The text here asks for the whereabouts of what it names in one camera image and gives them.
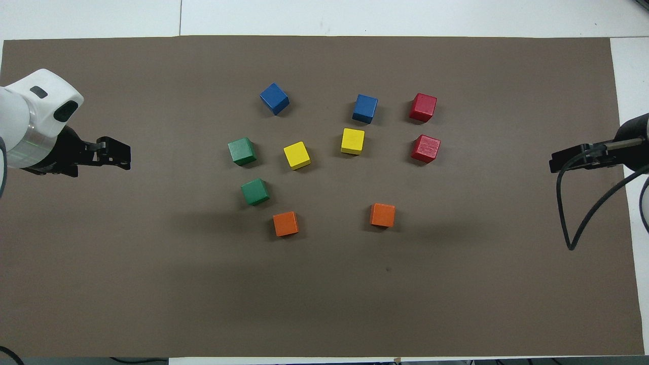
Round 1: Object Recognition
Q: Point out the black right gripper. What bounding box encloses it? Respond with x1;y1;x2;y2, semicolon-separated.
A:
549;113;649;174

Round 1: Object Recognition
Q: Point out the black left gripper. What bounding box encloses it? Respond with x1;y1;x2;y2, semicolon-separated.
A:
21;125;132;178

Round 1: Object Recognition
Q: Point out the green wooden cube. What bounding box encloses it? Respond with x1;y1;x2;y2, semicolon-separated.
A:
227;137;257;167
240;177;271;207

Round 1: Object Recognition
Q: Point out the red wooden cube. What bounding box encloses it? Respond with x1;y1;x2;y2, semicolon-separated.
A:
410;134;441;164
409;93;438;123

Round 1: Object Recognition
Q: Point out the blue wooden cube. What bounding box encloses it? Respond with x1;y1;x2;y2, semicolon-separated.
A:
352;94;379;125
260;83;291;116

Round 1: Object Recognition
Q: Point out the yellow wooden cube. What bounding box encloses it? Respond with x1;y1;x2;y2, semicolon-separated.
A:
340;128;366;156
283;141;312;170

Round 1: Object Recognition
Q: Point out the orange wooden cube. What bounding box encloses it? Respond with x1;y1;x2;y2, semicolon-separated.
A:
370;203;396;228
273;211;300;237

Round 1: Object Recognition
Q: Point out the brown paper table mat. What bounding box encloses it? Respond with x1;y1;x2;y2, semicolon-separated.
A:
0;34;644;359

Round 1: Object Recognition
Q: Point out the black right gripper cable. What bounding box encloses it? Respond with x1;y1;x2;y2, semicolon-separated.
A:
556;143;649;251

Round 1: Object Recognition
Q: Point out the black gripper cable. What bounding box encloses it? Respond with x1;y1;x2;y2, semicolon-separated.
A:
556;143;649;251
0;345;25;365

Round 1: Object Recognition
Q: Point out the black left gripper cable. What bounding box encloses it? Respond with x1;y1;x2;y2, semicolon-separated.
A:
0;345;25;365

